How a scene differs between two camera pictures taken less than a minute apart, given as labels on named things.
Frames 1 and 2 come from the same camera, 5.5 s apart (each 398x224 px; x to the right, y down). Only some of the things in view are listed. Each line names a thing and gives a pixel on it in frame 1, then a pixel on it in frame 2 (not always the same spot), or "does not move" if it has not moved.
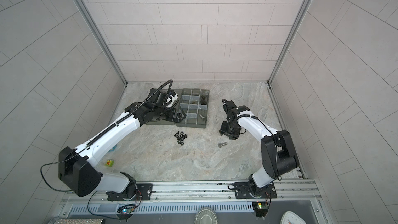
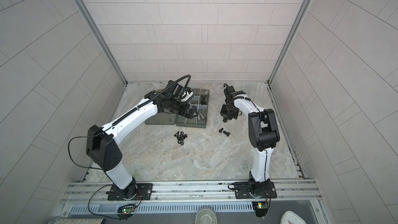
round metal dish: [206, 215] does not move
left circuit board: [126, 210] does not move
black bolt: [203, 101] does not move
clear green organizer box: [194, 103] does not move
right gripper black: [231, 136] -> [224, 114]
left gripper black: [178, 119] -> [188, 115]
